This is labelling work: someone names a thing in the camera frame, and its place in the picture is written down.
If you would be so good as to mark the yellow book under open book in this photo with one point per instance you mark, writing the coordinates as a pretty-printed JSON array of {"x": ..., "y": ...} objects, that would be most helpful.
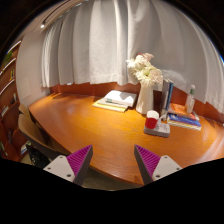
[{"x": 109, "y": 107}]

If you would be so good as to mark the beige chair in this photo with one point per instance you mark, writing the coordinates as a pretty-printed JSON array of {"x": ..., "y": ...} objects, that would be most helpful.
[{"x": 39, "y": 139}]

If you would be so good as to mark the red and white charger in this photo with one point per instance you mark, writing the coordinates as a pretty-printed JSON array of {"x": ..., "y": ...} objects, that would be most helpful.
[{"x": 151, "y": 119}]

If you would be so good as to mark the white curtain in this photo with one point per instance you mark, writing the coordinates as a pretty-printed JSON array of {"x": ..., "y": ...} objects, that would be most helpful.
[{"x": 92, "y": 42}]

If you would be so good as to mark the white ceramic vase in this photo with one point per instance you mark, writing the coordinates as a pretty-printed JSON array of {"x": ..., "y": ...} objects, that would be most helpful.
[{"x": 145, "y": 99}]

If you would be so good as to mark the white flower bouquet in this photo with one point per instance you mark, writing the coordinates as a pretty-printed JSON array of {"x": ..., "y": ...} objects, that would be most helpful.
[{"x": 140, "y": 69}]

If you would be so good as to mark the open white book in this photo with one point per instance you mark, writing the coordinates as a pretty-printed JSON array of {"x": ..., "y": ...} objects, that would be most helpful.
[{"x": 119, "y": 97}]

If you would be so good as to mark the grey power strip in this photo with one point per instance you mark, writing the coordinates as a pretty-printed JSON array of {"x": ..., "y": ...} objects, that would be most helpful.
[{"x": 161, "y": 129}]

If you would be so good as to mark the blue book in stack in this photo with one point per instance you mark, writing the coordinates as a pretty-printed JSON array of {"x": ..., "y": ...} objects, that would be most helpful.
[{"x": 183, "y": 122}]

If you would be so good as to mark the orange book on stack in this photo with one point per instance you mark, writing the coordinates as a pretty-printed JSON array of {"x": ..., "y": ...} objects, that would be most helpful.
[{"x": 180, "y": 110}]

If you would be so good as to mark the wooden bookshelf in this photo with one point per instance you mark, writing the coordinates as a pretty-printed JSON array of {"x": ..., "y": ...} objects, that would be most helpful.
[{"x": 11, "y": 138}]

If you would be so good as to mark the clear plastic bottle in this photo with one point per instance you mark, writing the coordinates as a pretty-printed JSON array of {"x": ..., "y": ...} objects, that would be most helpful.
[{"x": 190, "y": 100}]

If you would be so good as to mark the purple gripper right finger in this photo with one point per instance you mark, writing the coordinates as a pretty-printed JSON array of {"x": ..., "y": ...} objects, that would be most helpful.
[{"x": 152, "y": 166}]

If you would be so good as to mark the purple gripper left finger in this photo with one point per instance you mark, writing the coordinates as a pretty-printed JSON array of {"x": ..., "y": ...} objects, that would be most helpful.
[{"x": 72, "y": 167}]

